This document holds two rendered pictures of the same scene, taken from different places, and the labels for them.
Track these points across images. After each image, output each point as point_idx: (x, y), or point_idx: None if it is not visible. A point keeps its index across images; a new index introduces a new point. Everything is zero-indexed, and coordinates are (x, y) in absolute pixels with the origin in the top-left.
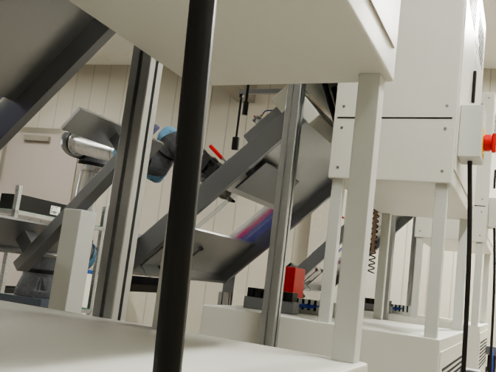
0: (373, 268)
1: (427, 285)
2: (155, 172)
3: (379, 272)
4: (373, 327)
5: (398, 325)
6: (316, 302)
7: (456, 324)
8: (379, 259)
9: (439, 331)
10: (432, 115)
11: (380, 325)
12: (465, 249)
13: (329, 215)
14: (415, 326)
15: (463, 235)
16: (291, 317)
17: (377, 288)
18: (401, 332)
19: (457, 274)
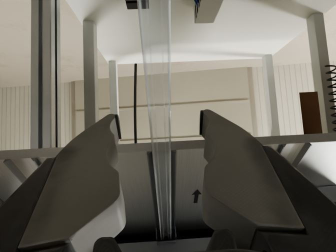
0: (326, 72)
1: (109, 91)
2: None
3: (317, 70)
4: (126, 42)
5: (210, 41)
6: (198, 4)
7: (263, 60)
8: (321, 86)
9: (213, 55)
10: None
11: (177, 37)
12: (268, 120)
13: (84, 121)
14: (238, 44)
15: (270, 132)
16: (75, 0)
17: (315, 50)
18: (116, 53)
19: (268, 98)
